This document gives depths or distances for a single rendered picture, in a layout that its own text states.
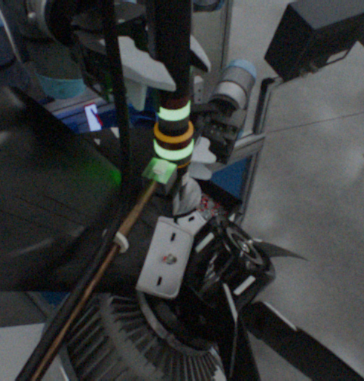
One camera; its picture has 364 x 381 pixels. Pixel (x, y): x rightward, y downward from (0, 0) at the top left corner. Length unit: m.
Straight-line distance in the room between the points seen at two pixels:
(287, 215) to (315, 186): 0.30
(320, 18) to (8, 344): 0.95
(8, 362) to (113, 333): 0.13
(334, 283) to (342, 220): 0.41
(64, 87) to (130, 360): 0.41
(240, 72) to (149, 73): 0.50
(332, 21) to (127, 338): 0.88
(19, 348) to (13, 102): 0.31
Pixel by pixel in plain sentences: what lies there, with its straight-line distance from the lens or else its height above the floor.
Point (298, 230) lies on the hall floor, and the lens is 2.04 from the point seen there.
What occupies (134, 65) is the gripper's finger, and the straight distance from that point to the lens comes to 0.32.
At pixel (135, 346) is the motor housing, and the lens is 0.46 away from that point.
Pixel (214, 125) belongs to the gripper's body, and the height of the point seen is 1.20.
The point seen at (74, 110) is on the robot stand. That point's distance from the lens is 1.17.
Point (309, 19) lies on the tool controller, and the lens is 1.01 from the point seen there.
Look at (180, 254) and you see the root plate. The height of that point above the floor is 1.24.
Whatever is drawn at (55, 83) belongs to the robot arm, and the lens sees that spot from 0.59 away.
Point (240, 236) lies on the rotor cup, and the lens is 0.51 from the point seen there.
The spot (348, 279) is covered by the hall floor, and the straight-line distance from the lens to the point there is 1.98.
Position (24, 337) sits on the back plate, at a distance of 0.55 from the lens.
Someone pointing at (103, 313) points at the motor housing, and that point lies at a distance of 0.50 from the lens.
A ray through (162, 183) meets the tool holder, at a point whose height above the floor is 1.35.
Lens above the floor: 1.64
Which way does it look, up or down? 51 degrees down
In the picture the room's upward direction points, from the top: straight up
